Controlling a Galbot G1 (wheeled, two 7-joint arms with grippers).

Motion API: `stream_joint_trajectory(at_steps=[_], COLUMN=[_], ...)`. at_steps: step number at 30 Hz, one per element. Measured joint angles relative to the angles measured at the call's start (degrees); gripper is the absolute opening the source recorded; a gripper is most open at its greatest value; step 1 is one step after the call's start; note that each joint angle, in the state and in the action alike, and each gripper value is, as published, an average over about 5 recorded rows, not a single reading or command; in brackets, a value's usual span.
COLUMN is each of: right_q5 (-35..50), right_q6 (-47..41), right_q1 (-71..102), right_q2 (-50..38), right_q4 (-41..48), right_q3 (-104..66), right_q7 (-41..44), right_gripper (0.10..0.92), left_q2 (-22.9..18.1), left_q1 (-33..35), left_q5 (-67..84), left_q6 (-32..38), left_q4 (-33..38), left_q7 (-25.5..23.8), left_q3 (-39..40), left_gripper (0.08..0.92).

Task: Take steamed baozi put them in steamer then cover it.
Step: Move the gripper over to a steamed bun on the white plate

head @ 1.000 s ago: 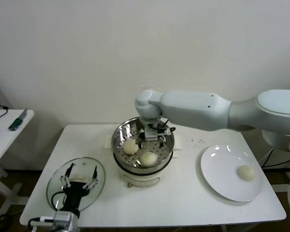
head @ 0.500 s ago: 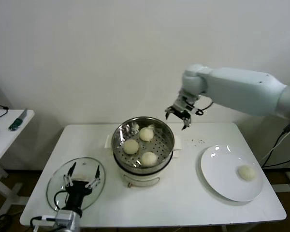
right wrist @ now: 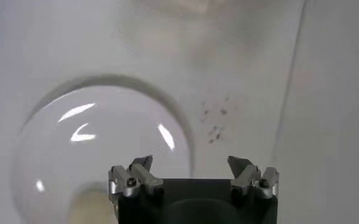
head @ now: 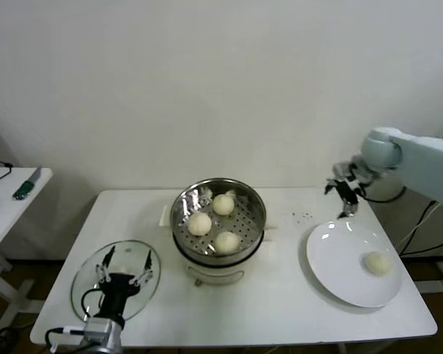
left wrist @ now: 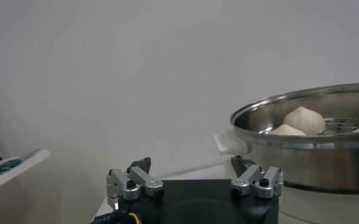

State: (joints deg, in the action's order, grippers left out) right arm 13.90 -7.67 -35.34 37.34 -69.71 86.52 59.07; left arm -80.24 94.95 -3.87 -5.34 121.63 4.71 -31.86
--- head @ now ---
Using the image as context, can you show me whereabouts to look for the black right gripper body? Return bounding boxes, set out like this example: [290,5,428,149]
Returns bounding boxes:
[337,179,360,207]

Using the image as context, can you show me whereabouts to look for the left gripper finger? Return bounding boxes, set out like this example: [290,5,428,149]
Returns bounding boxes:
[95,246,116,285]
[130,249,154,288]

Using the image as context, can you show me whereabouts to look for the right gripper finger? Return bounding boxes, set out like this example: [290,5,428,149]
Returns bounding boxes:
[338,201,360,220]
[323,178,343,195]

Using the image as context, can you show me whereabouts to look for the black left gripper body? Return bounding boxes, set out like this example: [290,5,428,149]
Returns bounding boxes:
[97,272,139,321]

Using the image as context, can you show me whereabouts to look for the round glass pot lid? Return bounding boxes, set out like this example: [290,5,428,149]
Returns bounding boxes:
[70,239,162,328]

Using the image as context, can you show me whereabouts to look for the white steamed baozi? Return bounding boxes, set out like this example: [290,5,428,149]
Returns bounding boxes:
[187,212,213,237]
[362,251,391,277]
[214,231,241,255]
[212,194,235,216]

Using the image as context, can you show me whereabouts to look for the steel steamer pot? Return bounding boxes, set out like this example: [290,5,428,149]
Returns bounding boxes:
[159,204,280,288]

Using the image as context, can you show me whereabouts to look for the stainless steel steamer basket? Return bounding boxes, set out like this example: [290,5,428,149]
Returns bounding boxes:
[169,178,267,267]

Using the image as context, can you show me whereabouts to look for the white round plate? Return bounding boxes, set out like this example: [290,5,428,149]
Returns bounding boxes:
[305,220,404,310]

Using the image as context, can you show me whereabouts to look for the white side table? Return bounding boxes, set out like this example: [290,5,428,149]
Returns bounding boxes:
[0,167,55,329]

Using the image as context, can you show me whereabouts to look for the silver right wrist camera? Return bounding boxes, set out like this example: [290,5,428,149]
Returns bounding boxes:
[332,161,359,181]

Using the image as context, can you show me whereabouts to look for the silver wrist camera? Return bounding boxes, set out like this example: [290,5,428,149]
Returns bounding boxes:
[83,318,114,342]
[332,161,359,181]

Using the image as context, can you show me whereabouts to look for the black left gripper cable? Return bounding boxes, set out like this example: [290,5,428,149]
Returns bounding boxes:
[45,288,105,354]

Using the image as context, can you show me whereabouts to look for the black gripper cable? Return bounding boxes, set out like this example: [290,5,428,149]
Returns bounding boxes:
[357,185,408,204]
[45,288,105,354]

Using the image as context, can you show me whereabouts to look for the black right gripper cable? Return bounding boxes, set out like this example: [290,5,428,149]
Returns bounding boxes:
[357,185,408,204]

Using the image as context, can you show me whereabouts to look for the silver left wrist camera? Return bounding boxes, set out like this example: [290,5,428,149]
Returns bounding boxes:
[83,318,114,342]

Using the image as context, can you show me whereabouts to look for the white power cable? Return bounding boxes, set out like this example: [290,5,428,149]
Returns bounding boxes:
[394,212,432,251]

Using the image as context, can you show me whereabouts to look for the green handled knife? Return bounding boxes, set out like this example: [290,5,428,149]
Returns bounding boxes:
[13,166,44,201]

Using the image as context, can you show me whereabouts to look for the black floor cables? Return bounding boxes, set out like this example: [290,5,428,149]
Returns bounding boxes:
[0,324,19,350]

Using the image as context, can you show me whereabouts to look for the thin black cable loop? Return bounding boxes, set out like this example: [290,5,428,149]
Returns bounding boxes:
[0,154,15,184]

